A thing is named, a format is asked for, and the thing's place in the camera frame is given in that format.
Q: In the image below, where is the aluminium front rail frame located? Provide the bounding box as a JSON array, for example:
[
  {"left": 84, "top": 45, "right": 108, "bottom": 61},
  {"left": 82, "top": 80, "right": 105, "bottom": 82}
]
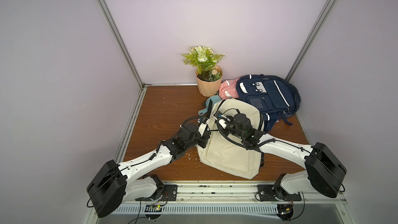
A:
[{"left": 83, "top": 181, "right": 359, "bottom": 224}]

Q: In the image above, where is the navy blue backpack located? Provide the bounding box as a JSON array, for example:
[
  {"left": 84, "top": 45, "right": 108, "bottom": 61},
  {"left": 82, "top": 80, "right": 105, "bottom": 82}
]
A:
[{"left": 236, "top": 74, "right": 301, "bottom": 132}]

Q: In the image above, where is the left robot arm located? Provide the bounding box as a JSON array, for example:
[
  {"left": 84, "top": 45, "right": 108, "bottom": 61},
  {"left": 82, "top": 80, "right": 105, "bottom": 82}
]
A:
[{"left": 87, "top": 122, "right": 211, "bottom": 218}]

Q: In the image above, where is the artificial green flowering plant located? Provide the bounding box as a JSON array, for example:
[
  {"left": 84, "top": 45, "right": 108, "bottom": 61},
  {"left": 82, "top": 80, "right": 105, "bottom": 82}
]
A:
[{"left": 182, "top": 46, "right": 225, "bottom": 82}]

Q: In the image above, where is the pink backpack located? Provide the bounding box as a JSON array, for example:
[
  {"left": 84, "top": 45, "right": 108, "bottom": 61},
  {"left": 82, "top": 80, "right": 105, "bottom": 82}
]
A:
[{"left": 218, "top": 79, "right": 239, "bottom": 100}]

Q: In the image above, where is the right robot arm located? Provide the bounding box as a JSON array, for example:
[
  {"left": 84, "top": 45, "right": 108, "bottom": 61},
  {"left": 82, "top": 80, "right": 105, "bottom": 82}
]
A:
[{"left": 214, "top": 112, "right": 347, "bottom": 201}]

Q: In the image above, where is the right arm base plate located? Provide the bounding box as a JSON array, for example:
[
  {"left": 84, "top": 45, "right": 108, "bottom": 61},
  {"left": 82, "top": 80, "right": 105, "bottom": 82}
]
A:
[{"left": 257, "top": 184, "right": 302, "bottom": 202}]

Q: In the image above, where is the teal plastic paddle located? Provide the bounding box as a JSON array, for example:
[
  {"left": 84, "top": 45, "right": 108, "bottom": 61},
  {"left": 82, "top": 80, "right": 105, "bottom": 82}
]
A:
[{"left": 198, "top": 95, "right": 221, "bottom": 117}]

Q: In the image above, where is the cream white backpack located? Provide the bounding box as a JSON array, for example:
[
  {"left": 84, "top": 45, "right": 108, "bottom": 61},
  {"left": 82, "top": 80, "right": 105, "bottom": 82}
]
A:
[{"left": 196, "top": 99, "right": 265, "bottom": 180}]

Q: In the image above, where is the beige plant pot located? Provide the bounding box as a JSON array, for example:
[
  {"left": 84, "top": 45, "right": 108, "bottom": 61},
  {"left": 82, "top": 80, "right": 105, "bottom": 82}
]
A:
[{"left": 195, "top": 65, "right": 223, "bottom": 97}]

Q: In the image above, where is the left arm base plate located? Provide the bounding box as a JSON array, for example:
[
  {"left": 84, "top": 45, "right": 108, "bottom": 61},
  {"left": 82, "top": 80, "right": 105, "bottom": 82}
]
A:
[{"left": 135, "top": 184, "right": 178, "bottom": 202}]

